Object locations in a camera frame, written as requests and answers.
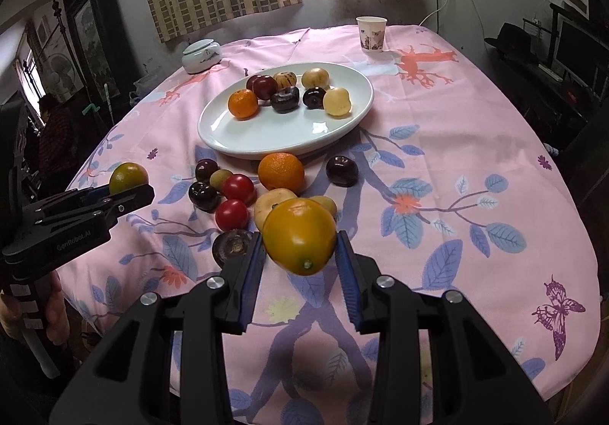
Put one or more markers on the computer monitor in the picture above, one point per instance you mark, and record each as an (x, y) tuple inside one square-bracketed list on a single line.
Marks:
[(580, 54)]

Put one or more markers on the printed paper cup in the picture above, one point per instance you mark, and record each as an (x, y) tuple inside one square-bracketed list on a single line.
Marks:
[(371, 35)]

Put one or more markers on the yellow-orange mandarin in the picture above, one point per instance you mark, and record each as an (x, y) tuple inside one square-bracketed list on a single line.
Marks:
[(299, 234)]

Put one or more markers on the dark purple plum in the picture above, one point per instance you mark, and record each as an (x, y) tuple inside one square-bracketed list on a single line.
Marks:
[(341, 171), (205, 169), (314, 98), (203, 196)]

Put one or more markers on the dark framed picture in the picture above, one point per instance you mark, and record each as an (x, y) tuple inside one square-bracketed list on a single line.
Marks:
[(93, 39)]

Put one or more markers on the pale yellow pepino melon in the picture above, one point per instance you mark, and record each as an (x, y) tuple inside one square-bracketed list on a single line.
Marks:
[(269, 206), (337, 102), (315, 78)]

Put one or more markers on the pale green oval plate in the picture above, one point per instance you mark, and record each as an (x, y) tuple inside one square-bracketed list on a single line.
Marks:
[(266, 135)]

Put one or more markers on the black computer desk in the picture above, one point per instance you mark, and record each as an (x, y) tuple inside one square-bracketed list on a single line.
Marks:
[(547, 87)]

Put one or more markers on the large dark red plum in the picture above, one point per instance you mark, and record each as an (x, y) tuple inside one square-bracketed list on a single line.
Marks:
[(265, 87), (250, 81)]

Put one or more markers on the white electric fan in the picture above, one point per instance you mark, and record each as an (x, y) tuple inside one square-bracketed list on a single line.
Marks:
[(62, 78)]

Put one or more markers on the black hat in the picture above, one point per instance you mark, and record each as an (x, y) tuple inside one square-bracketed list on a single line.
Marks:
[(511, 43)]

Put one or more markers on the small green plum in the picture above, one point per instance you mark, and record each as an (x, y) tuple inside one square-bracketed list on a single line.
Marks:
[(220, 178)]

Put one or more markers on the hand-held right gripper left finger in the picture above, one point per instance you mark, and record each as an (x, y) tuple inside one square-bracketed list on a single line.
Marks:
[(252, 282)]

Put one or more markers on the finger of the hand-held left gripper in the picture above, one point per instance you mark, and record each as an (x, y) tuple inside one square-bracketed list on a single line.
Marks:
[(128, 202), (102, 193)]

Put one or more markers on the person's left hand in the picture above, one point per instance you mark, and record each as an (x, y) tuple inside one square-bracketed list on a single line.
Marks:
[(57, 311)]

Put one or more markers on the red tomato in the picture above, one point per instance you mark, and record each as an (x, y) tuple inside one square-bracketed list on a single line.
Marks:
[(238, 188), (231, 215)]

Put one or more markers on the purple passion fruit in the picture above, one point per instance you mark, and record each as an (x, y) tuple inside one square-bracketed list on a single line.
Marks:
[(231, 246), (285, 100)]

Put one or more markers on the green mandarin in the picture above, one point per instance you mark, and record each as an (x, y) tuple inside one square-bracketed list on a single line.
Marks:
[(127, 176)]

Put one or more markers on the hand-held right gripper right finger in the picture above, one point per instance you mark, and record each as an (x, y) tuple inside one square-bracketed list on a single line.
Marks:
[(349, 284)]

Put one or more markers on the pale green lidded ceramic jar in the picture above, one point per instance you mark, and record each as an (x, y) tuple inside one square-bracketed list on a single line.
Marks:
[(202, 56)]

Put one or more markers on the clear plastic bag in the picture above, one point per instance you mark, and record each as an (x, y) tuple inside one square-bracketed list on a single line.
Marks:
[(140, 94)]

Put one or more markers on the orange tangerine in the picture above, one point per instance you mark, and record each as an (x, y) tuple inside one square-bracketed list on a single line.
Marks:
[(243, 104), (280, 172)]

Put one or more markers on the pink floral tablecloth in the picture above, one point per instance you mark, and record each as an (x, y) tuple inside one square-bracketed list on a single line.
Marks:
[(452, 144)]

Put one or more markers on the dark wooden stand pole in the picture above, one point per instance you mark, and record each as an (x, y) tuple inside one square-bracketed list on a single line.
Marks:
[(58, 25)]

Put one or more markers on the striped pepino melon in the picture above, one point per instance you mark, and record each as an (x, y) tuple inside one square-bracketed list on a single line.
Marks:
[(285, 78)]

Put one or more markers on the small yellow plum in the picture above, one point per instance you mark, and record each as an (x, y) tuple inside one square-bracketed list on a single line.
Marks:
[(327, 204)]

